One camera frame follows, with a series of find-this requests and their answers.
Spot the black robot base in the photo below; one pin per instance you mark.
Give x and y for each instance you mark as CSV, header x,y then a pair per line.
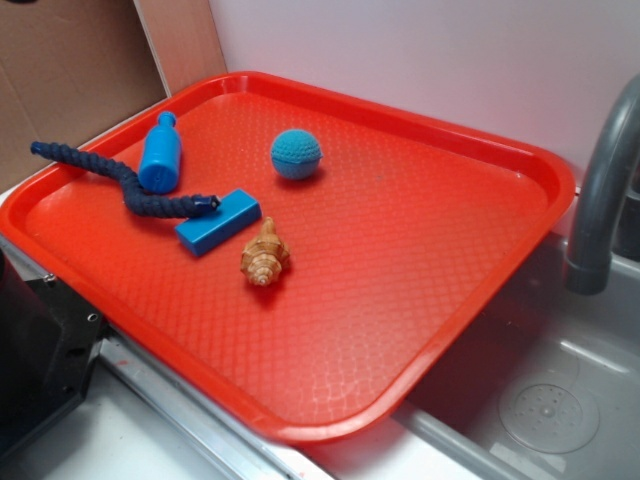
x,y
50,338

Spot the blue crocheted ball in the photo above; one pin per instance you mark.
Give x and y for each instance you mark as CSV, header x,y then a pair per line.
x,y
295,154

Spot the red plastic tray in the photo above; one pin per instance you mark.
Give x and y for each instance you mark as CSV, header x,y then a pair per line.
x,y
408,227

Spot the tan spiral seashell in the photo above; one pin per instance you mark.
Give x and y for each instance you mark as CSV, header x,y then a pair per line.
x,y
266,256

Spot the blue rectangular block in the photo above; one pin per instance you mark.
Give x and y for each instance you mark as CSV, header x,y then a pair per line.
x,y
236,211

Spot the blue plastic toy bottle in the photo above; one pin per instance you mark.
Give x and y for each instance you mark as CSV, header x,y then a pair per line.
x,y
159,168

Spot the light wooden board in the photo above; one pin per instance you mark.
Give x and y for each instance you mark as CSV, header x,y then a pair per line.
x,y
183,39

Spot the grey toy faucet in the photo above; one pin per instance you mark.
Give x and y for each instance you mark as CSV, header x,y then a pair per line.
x,y
606,221

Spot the grey toy sink basin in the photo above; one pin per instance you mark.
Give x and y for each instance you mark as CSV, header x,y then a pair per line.
x,y
544,383

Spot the brown cardboard panel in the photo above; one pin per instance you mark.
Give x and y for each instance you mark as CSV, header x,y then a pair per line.
x,y
70,70

